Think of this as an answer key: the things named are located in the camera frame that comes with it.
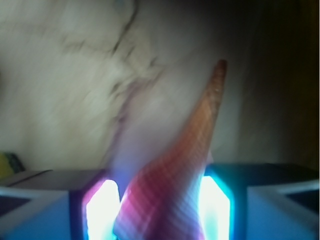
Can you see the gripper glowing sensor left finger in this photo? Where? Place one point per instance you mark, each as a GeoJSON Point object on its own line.
{"type": "Point", "coordinates": [58, 205]}

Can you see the yellow sponge piece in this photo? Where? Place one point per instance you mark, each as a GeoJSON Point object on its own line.
{"type": "Point", "coordinates": [10, 164]}

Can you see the brown spiral sea shell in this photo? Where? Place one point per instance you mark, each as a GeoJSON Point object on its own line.
{"type": "Point", "coordinates": [161, 202]}

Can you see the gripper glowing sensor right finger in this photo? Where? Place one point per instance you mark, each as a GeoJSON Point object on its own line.
{"type": "Point", "coordinates": [268, 201]}

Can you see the brown paper bag tray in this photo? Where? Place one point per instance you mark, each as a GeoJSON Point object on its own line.
{"type": "Point", "coordinates": [89, 83]}

